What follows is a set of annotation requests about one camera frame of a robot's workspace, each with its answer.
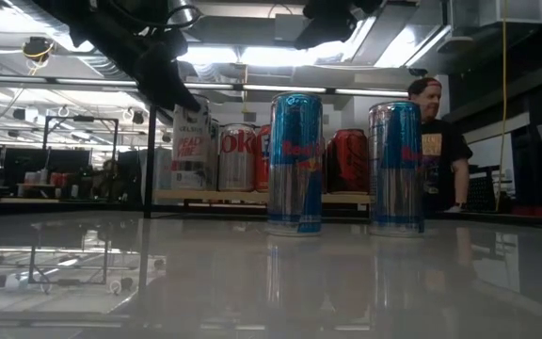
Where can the silver Diet Coke can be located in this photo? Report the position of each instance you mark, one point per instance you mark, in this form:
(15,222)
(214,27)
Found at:
(236,165)

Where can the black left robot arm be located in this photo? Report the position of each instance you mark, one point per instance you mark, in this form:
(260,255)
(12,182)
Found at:
(101,23)

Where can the black round ceiling device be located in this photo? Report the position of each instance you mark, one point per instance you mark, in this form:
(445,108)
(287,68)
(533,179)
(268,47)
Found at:
(37,48)

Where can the black computer monitor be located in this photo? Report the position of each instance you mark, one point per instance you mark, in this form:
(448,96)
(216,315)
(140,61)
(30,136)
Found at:
(71,162)
(24,165)

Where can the white ceiling unit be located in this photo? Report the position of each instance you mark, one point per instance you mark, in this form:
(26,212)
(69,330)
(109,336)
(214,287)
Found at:
(511,11)

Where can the bright ceiling light panel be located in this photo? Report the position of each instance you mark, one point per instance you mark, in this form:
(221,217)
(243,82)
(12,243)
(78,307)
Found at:
(403,47)
(219,54)

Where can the black can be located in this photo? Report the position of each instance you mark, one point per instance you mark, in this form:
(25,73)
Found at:
(190,160)

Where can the black aluminium table frame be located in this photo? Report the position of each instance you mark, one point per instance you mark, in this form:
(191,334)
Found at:
(64,208)

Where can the dark red soda can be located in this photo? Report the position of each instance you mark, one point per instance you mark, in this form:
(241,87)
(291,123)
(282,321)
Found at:
(346,162)

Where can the blue silver Red Bull can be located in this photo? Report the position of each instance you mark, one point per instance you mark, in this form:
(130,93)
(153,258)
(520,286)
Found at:
(294,188)
(395,188)

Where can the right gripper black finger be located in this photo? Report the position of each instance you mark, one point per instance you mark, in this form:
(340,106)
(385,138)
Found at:
(327,30)

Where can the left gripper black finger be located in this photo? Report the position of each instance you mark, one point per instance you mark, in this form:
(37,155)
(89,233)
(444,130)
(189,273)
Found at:
(177,98)

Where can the standing person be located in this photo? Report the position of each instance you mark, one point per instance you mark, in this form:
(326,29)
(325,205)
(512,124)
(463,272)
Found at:
(440,155)

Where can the silver ventilation duct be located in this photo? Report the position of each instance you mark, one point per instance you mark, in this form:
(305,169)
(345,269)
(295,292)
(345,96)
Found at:
(187,14)

